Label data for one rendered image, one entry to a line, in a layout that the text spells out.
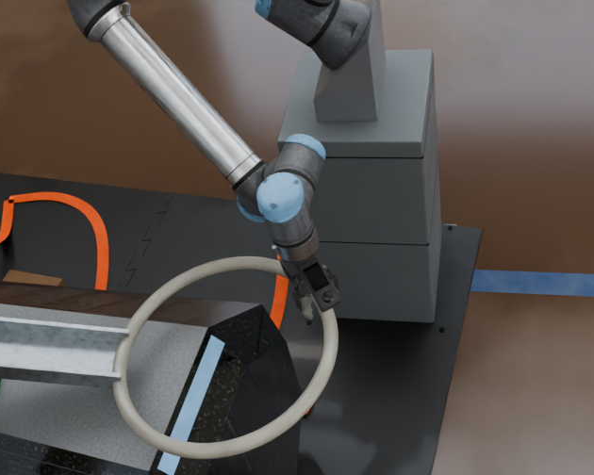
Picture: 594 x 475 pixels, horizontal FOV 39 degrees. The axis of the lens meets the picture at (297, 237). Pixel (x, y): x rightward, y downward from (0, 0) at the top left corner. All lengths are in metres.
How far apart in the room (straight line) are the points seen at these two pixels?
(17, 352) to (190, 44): 2.65
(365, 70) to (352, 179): 0.34
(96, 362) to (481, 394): 1.34
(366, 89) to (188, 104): 0.64
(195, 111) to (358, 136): 0.64
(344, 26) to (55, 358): 1.09
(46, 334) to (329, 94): 0.97
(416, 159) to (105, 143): 1.91
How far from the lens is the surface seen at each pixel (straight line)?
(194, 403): 1.86
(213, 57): 4.16
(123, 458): 1.81
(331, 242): 2.60
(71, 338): 1.91
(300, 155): 1.66
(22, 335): 1.93
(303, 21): 2.21
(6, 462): 1.97
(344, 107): 2.31
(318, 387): 1.66
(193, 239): 3.29
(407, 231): 2.52
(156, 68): 1.80
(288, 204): 1.57
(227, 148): 1.76
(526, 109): 3.63
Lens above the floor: 2.39
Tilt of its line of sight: 48 degrees down
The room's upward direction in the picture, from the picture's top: 14 degrees counter-clockwise
